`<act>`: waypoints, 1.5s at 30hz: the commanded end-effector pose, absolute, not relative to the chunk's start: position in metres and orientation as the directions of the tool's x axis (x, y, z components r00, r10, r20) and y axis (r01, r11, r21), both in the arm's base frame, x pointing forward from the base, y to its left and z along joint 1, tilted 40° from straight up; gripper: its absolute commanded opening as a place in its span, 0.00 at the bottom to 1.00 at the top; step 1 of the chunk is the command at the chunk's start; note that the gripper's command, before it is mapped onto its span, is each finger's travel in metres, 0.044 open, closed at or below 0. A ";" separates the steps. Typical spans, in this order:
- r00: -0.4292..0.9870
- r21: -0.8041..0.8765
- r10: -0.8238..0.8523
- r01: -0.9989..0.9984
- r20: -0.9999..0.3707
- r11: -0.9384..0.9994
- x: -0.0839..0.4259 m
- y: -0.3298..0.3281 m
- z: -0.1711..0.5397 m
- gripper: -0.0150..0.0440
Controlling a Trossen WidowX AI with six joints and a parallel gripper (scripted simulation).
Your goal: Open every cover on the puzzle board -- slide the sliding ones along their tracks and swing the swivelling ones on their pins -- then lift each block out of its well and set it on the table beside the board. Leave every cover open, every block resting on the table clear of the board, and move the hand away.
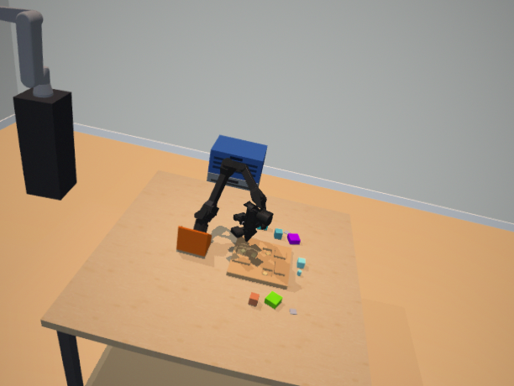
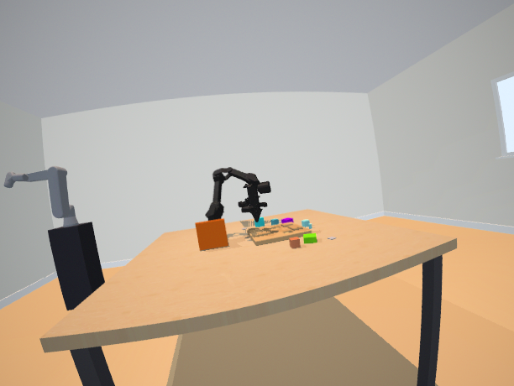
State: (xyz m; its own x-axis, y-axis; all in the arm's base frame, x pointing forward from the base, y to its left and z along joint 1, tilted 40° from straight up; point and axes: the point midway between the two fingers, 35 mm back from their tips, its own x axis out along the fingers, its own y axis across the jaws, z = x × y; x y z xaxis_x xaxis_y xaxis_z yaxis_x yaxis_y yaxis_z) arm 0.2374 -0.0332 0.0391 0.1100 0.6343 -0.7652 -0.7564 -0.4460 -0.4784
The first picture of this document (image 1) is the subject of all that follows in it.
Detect purple block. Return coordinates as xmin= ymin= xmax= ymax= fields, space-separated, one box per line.
xmin=287 ymin=233 xmax=301 ymax=244

